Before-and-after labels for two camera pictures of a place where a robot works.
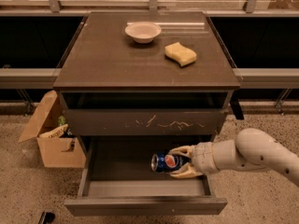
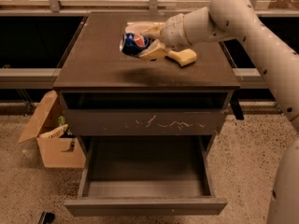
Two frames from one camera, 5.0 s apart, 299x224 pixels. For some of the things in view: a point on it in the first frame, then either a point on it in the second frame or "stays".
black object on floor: x=46 y=217 stays
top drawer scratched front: x=139 y=122 stays
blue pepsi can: x=165 y=162 to x=132 y=44
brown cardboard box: x=57 y=148 stays
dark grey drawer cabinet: x=111 y=86 stays
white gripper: x=202 y=158 to x=172 y=30
